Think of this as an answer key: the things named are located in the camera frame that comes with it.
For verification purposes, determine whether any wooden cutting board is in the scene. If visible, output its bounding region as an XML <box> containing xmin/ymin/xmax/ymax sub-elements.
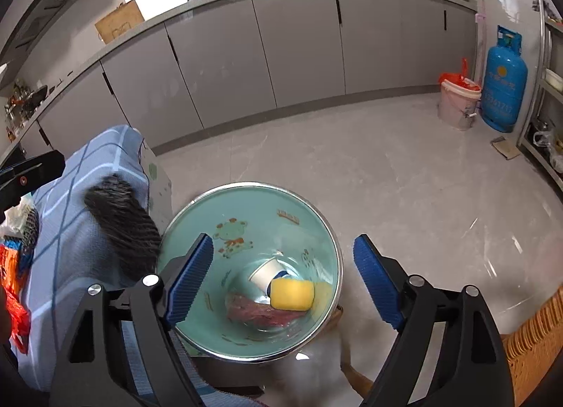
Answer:
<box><xmin>94</xmin><ymin>0</ymin><xmax>145</xmax><ymax>44</ymax></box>

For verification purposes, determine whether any red plastic bag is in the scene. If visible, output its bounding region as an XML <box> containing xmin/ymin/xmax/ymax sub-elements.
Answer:
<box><xmin>0</xmin><ymin>243</ymin><xmax>32</xmax><ymax>354</ymax></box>

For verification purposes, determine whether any pink plastic wrapper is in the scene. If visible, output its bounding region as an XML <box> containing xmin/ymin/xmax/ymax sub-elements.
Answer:
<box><xmin>224</xmin><ymin>292</ymin><xmax>309</xmax><ymax>329</ymax></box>

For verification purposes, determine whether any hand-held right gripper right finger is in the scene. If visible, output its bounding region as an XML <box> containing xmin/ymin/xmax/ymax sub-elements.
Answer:
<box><xmin>353</xmin><ymin>234</ymin><xmax>515</xmax><ymax>407</ymax></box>

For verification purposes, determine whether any blue checked cloth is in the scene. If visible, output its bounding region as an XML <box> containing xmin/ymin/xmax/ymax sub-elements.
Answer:
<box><xmin>9</xmin><ymin>125</ymin><xmax>265</xmax><ymax>407</ymax></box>

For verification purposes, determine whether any red bucket liner bag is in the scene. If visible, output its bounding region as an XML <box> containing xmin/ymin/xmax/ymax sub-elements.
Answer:
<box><xmin>438</xmin><ymin>58</ymin><xmax>481</xmax><ymax>92</ymax></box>

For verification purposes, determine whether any black foam net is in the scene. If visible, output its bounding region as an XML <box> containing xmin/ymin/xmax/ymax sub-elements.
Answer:
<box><xmin>83</xmin><ymin>174</ymin><xmax>163</xmax><ymax>281</ymax></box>

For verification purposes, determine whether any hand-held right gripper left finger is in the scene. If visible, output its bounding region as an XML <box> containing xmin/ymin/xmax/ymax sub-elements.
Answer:
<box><xmin>48</xmin><ymin>233</ymin><xmax>216</xmax><ymax>407</ymax></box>

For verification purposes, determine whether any white paper cup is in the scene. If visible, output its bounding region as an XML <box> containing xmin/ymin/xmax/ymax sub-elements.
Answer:
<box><xmin>248</xmin><ymin>259</ymin><xmax>291</xmax><ymax>298</ymax></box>

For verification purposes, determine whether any wooden stool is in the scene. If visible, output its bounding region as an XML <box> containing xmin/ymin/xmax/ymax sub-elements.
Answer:
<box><xmin>332</xmin><ymin>306</ymin><xmax>375</xmax><ymax>395</ymax></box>

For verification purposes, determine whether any teal cartoon print basin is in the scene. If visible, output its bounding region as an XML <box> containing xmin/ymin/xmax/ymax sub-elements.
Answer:
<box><xmin>157</xmin><ymin>181</ymin><xmax>344</xmax><ymax>361</ymax></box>

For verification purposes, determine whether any steel shelf rack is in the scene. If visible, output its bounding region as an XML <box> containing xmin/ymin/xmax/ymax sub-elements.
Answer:
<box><xmin>517</xmin><ymin>0</ymin><xmax>563</xmax><ymax>202</ymax></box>

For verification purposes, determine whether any flat cardboard piece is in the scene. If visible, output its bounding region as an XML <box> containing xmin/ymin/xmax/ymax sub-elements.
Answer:
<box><xmin>490</xmin><ymin>137</ymin><xmax>522</xmax><ymax>161</ymax></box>

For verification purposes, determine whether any black wok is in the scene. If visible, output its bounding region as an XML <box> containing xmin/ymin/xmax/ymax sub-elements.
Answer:
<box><xmin>11</xmin><ymin>85</ymin><xmax>49</xmax><ymax>114</ymax></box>

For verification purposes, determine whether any pink plastic bucket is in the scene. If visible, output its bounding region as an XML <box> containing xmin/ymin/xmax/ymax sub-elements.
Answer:
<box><xmin>437</xmin><ymin>79</ymin><xmax>483</xmax><ymax>132</ymax></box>

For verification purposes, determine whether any yellow sponge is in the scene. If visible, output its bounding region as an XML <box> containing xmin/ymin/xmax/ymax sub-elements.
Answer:
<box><xmin>270</xmin><ymin>279</ymin><xmax>316</xmax><ymax>312</ymax></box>

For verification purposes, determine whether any grey kitchen cabinet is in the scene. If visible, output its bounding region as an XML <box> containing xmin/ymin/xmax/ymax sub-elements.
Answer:
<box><xmin>0</xmin><ymin>0</ymin><xmax>480</xmax><ymax>166</ymax></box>

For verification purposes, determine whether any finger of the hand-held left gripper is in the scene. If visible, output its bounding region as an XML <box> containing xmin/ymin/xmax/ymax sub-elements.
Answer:
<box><xmin>0</xmin><ymin>150</ymin><xmax>67</xmax><ymax>216</ymax></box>

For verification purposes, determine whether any large blue gas cylinder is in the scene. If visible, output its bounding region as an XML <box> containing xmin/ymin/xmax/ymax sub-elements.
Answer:
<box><xmin>479</xmin><ymin>25</ymin><xmax>529</xmax><ymax>133</ymax></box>

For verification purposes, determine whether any range hood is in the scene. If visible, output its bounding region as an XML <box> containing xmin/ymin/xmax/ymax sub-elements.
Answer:
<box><xmin>0</xmin><ymin>0</ymin><xmax>71</xmax><ymax>65</ymax></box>

